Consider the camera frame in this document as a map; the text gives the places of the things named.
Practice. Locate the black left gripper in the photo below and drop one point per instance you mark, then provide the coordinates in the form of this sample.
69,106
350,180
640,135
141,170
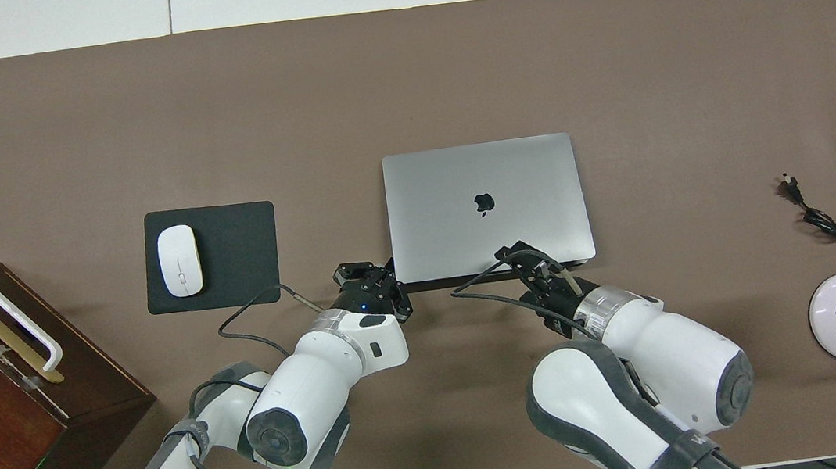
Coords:
370,299

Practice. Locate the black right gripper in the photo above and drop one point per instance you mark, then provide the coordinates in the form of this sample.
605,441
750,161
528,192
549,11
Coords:
551,299

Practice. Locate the silver laptop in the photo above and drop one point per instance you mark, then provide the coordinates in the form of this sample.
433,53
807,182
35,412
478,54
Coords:
485,203

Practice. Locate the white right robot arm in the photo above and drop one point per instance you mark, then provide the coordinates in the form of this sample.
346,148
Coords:
677,362

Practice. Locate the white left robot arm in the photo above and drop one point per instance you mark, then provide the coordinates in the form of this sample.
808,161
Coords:
304,405

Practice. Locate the black mouse pad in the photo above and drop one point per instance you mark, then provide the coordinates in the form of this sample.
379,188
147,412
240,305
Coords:
239,255

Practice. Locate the white computer mouse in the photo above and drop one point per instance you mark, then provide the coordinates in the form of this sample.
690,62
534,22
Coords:
179,260

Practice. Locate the brown table mat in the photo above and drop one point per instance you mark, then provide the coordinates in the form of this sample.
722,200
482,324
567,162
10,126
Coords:
400,79

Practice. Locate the dark wooden box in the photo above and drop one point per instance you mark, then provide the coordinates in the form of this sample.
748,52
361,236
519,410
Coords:
24,437

